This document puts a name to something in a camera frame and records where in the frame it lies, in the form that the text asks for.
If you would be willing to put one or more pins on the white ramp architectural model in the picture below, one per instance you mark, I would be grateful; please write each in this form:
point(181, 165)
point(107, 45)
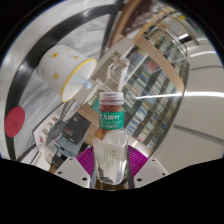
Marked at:
point(111, 68)

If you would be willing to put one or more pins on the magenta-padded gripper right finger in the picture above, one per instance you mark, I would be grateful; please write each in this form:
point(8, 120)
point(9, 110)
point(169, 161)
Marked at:
point(151, 170)

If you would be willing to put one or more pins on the brown architectural model on board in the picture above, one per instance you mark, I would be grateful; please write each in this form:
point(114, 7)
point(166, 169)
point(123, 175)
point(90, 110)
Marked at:
point(138, 18)

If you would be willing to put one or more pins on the clear plastic drink bottle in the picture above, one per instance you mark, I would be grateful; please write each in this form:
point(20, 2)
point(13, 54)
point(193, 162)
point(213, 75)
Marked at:
point(111, 153)

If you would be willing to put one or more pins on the wall bookshelf full of books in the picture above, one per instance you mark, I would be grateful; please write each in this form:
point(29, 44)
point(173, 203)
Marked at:
point(150, 100)

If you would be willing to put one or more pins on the white cup with yellow rim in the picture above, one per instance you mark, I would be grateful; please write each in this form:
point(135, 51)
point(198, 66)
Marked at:
point(56, 66)

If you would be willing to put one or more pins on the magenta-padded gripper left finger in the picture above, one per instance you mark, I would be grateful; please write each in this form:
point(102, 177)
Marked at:
point(71, 170)

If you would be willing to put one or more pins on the white ceiling strip light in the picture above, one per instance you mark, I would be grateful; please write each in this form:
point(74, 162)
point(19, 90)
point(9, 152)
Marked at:
point(203, 94)

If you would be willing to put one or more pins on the dark grey building model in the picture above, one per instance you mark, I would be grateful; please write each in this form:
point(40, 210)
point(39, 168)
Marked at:
point(75, 128)

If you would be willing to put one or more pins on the light blue spoon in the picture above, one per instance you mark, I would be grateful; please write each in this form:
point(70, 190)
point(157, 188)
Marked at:
point(83, 82)

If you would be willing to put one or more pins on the small white columned model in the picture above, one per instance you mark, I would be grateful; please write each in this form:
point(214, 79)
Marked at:
point(50, 128)

